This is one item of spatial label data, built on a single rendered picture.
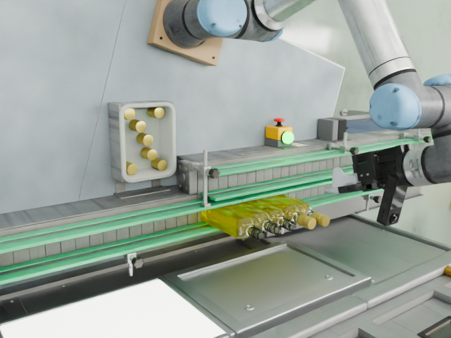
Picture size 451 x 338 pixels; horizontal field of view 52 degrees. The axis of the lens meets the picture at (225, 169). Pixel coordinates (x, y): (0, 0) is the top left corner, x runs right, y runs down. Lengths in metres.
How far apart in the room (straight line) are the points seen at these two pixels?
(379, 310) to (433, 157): 0.49
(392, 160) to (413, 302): 0.49
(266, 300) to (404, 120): 0.61
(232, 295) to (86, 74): 0.71
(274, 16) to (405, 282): 0.80
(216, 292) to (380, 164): 0.53
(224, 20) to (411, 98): 0.61
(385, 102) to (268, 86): 0.95
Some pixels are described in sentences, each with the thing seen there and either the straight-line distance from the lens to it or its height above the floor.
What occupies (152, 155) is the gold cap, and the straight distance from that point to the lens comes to 1.40.
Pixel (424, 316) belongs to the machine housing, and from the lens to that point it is 1.33.
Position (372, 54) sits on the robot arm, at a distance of 0.85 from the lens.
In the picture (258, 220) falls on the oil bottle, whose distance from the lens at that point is 1.32.
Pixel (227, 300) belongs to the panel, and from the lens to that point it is 1.20.
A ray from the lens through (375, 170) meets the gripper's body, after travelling 1.01.
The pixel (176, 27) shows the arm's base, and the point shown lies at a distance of 1.38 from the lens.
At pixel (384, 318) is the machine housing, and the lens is 1.27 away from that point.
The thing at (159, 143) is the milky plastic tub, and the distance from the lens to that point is 1.45.
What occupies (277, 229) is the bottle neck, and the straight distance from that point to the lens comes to 1.31.
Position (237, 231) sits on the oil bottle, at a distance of 1.30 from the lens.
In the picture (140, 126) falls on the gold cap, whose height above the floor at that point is 0.81.
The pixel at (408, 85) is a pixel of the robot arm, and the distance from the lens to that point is 0.82.
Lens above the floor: 2.03
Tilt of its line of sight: 52 degrees down
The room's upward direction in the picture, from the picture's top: 108 degrees clockwise
